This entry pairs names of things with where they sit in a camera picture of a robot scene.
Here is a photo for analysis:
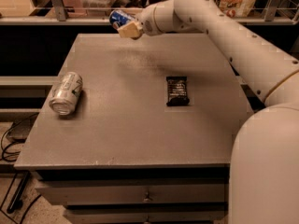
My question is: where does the metal railing shelf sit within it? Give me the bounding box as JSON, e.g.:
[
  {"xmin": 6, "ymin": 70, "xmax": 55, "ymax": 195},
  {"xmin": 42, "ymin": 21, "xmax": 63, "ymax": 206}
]
[{"xmin": 0, "ymin": 0, "xmax": 299, "ymax": 25}]

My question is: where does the black cables left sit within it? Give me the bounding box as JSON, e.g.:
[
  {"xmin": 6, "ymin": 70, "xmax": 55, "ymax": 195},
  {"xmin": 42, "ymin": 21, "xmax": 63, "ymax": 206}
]
[{"xmin": 0, "ymin": 113, "xmax": 40, "ymax": 224}]

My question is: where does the grey drawer cabinet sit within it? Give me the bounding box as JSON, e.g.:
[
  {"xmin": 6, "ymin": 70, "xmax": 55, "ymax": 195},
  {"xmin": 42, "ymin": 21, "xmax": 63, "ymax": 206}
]
[{"xmin": 16, "ymin": 34, "xmax": 251, "ymax": 210}]

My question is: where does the blue pepsi can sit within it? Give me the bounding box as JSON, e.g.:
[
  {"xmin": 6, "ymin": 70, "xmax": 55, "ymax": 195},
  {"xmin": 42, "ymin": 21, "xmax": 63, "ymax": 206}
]
[{"xmin": 109, "ymin": 10, "xmax": 135, "ymax": 29}]

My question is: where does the upper grey drawer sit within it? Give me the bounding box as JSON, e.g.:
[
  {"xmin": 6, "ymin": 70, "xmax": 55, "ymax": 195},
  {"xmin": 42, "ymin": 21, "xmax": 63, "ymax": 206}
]
[{"xmin": 36, "ymin": 179, "xmax": 228, "ymax": 205}]

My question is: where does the lower grey drawer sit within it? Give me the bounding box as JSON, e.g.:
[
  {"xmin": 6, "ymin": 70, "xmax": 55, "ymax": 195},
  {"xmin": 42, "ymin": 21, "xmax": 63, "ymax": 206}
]
[{"xmin": 64, "ymin": 204, "xmax": 227, "ymax": 224}]

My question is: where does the grey drawer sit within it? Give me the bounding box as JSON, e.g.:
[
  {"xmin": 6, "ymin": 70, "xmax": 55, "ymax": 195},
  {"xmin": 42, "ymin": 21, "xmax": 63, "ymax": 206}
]
[
  {"xmin": 64, "ymin": 204, "xmax": 227, "ymax": 224},
  {"xmin": 36, "ymin": 179, "xmax": 228, "ymax": 205}
]

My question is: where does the clear plastic container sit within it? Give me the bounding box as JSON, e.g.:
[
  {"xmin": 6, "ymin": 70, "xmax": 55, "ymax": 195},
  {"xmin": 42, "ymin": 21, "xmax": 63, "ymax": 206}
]
[{"xmin": 80, "ymin": 0, "xmax": 116, "ymax": 17}]

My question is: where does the silver green soda can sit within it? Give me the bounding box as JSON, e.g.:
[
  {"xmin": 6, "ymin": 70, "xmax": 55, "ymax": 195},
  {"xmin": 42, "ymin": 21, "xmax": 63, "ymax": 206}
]
[{"xmin": 49, "ymin": 72, "xmax": 83, "ymax": 116}]

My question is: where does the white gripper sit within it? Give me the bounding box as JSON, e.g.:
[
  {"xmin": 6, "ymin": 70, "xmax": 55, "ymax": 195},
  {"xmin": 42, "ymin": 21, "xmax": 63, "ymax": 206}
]
[{"xmin": 117, "ymin": 5, "xmax": 162, "ymax": 39}]

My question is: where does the grey power adapter box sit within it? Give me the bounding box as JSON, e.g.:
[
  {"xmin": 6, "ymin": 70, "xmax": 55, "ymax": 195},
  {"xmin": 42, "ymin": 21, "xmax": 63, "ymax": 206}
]
[{"xmin": 6, "ymin": 119, "xmax": 33, "ymax": 142}]

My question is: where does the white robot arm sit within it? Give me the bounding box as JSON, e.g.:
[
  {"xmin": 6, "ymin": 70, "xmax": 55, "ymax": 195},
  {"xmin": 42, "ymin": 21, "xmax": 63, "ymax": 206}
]
[{"xmin": 118, "ymin": 0, "xmax": 299, "ymax": 224}]

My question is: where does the black snack bar wrapper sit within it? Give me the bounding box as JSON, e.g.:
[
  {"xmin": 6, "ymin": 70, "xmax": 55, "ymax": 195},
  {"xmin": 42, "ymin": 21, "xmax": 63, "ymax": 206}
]
[{"xmin": 166, "ymin": 77, "xmax": 190, "ymax": 106}]

